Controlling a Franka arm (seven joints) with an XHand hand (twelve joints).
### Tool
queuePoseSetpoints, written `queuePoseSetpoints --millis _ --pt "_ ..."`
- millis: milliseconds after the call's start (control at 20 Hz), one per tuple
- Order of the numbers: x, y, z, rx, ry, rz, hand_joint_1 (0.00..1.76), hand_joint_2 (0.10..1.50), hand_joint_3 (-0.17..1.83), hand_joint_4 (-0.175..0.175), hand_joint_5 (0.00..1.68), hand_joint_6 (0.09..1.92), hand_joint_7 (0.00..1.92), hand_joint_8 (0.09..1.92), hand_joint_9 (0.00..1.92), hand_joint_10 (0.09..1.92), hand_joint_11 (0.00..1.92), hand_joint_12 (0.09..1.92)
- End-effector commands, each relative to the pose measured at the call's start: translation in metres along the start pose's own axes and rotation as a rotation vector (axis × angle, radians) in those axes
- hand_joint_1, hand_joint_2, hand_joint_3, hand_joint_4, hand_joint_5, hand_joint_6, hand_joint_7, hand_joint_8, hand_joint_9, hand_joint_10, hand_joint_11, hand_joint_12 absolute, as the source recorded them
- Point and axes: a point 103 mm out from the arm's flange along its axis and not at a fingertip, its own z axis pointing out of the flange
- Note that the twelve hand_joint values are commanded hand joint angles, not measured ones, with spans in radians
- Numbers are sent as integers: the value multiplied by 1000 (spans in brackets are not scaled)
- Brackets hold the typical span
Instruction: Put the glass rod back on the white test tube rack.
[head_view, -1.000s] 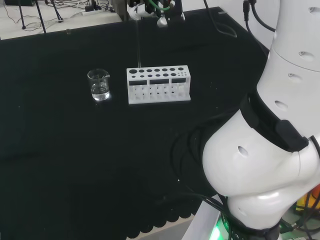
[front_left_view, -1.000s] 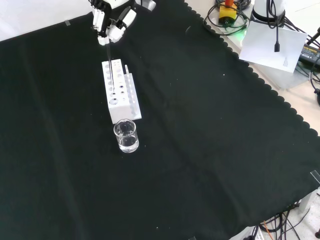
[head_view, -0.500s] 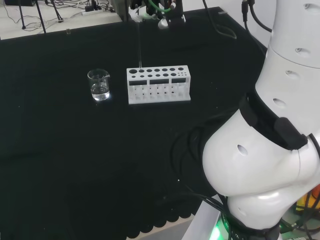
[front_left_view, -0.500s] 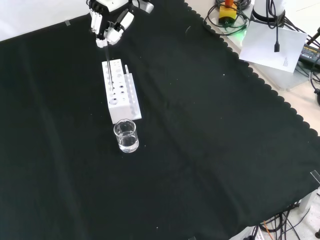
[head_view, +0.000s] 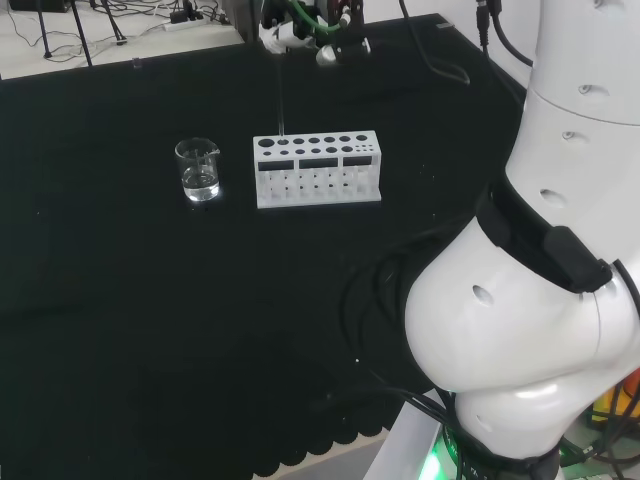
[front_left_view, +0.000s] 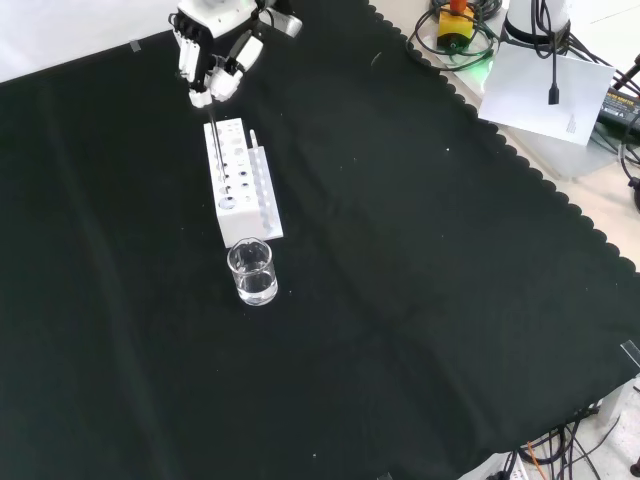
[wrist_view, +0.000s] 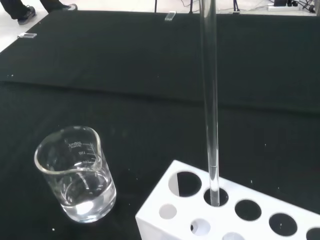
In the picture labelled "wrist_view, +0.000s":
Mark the white test tube rack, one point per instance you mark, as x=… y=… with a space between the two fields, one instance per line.
x=225 y=222

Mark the black bench cloth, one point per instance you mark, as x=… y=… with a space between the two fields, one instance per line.
x=125 y=87

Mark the glass beaker with water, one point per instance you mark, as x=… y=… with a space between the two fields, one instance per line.
x=80 y=185

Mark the black tripod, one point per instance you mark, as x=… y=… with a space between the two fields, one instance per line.
x=190 y=5
x=307 y=5

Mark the white power strip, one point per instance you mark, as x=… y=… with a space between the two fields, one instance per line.
x=275 y=7

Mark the person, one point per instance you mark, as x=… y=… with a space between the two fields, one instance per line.
x=25 y=13

